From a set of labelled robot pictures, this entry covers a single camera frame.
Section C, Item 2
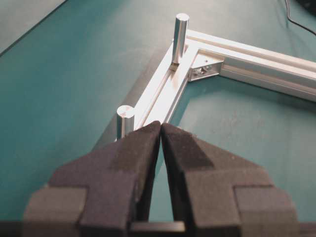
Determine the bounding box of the thin black cable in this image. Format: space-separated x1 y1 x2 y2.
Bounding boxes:
283 0 316 34

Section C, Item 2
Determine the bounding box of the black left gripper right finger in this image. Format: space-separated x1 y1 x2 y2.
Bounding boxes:
161 123 299 237

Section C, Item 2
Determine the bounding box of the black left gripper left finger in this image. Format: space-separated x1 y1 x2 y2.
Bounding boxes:
23 121 160 237

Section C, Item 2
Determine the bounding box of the aluminium extrusion frame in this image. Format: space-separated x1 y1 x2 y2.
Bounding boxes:
133 30 316 130

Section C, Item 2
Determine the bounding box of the aluminium pin mid rail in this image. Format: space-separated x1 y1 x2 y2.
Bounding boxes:
117 105 135 140

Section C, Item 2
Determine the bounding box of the aluminium pin near corner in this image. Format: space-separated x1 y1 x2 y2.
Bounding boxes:
172 13 190 65

